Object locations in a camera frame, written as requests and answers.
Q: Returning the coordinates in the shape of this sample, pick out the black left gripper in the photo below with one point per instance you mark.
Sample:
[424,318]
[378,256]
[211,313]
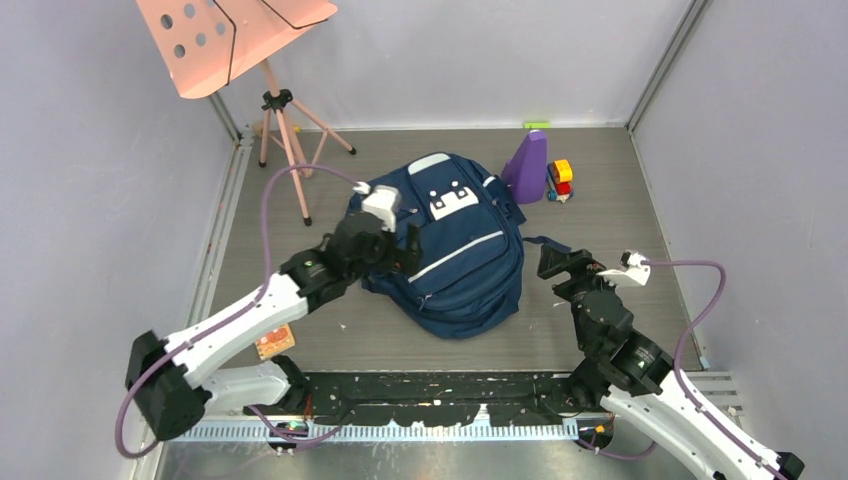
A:
[396,258]

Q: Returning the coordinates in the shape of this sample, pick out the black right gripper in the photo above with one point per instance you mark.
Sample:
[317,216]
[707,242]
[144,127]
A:
[552,261]

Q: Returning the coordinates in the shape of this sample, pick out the navy blue backpack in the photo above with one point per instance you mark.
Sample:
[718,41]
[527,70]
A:
[471,268]

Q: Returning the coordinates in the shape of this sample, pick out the orange spiral notepad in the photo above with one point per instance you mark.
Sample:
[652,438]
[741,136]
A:
[275,342]

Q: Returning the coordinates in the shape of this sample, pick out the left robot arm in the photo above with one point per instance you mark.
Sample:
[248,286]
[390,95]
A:
[174,381]

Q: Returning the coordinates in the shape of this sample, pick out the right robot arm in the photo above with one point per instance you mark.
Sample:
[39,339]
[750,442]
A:
[632,377]

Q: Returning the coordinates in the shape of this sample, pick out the toy block car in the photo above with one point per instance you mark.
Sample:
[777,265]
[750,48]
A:
[559,178]

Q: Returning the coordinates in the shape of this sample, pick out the purple metronome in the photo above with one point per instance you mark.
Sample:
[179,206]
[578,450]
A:
[525,173]

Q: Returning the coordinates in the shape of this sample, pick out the pink music stand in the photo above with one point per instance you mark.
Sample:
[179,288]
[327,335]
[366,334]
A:
[206,45]

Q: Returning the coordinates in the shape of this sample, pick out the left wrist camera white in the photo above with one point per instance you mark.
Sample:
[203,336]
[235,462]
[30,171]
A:
[382,201]

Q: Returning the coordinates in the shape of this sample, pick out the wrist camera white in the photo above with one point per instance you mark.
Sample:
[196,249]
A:
[382,201]
[634,271]

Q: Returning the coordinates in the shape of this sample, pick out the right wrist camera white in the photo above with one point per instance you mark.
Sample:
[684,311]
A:
[634,271]

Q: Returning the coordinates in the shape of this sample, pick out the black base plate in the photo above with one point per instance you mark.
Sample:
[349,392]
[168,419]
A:
[434,399]

